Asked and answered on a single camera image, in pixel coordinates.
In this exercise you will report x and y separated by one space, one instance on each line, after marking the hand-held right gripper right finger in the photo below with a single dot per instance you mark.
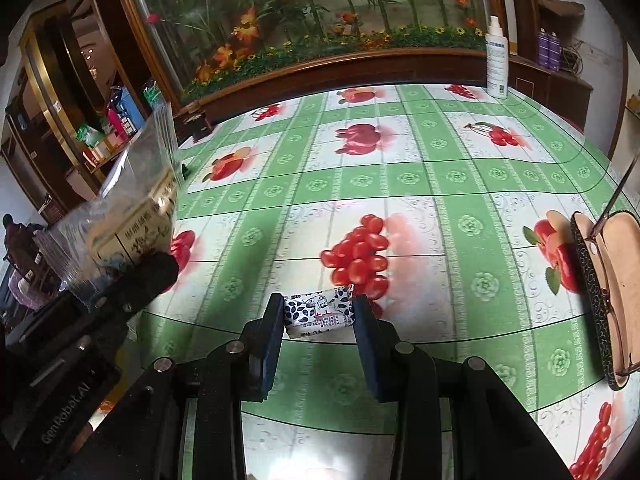
372 350

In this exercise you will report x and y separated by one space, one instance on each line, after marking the brown eyeglasses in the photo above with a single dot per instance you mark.
600 225

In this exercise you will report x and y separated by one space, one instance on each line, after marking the wooden display cabinet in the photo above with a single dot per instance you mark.
50 100

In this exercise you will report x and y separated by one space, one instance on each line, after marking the patterned glasses case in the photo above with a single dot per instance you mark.
595 300

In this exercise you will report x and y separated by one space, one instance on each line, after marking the blue box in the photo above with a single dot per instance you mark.
129 110

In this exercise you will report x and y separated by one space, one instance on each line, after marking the small black box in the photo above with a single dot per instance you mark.
197 125

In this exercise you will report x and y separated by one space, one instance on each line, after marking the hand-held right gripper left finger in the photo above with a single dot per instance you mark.
267 345

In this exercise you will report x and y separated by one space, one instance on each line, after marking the white spray bottle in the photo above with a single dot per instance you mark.
497 65

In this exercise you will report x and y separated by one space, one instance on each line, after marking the white leaf print candy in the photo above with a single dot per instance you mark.
320 317

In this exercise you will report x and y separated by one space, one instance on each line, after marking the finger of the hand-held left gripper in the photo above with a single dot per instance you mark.
150 275

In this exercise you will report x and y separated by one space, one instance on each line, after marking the wooden wall shelf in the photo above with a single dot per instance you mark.
565 7

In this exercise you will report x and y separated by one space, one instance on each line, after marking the green packet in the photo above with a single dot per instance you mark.
89 136

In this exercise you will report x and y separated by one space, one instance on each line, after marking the pink box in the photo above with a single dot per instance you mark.
115 120

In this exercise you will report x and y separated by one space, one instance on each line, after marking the clear plastic bag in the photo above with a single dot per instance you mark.
125 200

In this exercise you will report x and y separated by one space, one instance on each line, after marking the purple bottle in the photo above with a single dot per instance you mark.
554 52
543 50

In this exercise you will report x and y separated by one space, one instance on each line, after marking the wooden side cabinet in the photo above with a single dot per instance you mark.
545 90

